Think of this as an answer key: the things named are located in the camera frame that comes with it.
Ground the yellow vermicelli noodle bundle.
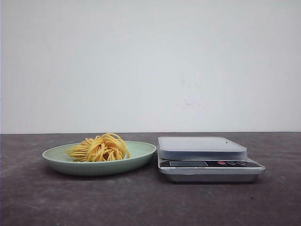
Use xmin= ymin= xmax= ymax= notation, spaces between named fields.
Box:
xmin=66 ymin=133 xmax=130 ymax=162

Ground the silver digital kitchen scale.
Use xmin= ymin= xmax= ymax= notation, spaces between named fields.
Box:
xmin=158 ymin=137 xmax=265 ymax=183

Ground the light green round plate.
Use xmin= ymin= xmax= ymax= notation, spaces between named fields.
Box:
xmin=42 ymin=141 xmax=157 ymax=176

